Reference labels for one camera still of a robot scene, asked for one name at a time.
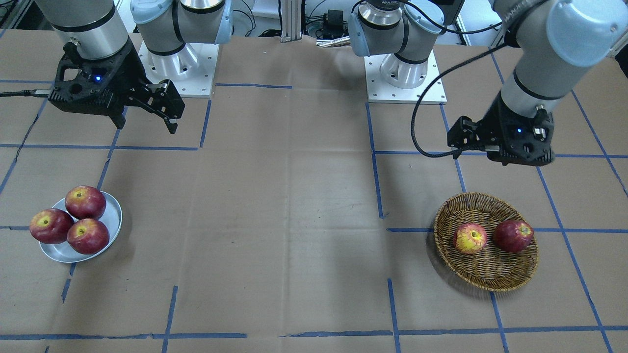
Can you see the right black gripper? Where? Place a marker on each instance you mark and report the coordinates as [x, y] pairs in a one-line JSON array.
[[131, 73]]

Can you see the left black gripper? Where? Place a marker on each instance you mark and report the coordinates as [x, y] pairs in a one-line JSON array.
[[495, 122]]

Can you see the red apple plate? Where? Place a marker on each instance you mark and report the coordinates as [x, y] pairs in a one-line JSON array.
[[85, 202], [88, 236], [51, 226]]

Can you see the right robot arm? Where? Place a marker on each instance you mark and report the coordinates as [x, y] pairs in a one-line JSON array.
[[165, 25]]

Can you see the woven wicker basket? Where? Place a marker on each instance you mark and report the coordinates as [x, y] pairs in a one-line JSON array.
[[491, 269]]

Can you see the red apple plate back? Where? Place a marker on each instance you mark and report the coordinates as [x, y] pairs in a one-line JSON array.
[[85, 202]]

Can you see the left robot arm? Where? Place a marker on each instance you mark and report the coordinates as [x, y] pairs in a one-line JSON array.
[[561, 41]]

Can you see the dark red basket apple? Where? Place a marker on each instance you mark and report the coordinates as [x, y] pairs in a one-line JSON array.
[[513, 236]]

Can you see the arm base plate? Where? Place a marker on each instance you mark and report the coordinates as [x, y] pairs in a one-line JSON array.
[[192, 70], [389, 80]]

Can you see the silver metal plate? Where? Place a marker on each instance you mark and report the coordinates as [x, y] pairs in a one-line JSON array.
[[112, 218]]

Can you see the red apple plate front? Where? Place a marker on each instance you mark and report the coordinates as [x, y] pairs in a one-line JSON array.
[[88, 236]]

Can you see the yellow-red striped apple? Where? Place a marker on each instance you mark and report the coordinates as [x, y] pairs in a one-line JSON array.
[[470, 238]]

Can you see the aluminium frame post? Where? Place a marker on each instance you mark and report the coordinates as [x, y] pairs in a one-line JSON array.
[[291, 18]]

